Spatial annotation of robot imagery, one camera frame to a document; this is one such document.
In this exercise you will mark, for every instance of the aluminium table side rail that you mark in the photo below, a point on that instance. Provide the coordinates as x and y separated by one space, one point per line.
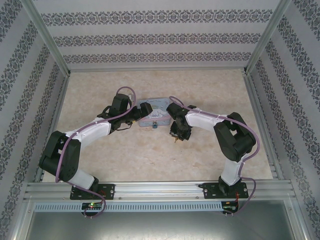
53 125
262 125

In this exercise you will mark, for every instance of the grey metal panel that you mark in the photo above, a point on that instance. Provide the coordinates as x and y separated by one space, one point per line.
160 225

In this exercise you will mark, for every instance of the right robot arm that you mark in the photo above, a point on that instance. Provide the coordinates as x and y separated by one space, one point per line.
200 120

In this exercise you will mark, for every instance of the pastel cartoon tin box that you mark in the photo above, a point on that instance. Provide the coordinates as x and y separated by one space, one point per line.
160 110

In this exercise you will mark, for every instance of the small green circuit board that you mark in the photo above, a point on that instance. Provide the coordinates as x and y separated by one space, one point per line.
92 206
230 208

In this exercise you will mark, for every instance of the slanted aluminium frame post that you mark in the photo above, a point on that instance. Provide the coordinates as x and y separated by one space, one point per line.
267 37
45 37

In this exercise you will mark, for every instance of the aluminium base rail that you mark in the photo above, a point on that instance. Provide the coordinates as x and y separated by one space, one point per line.
160 190

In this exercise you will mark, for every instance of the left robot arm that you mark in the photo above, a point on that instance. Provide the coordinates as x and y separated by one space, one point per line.
96 131

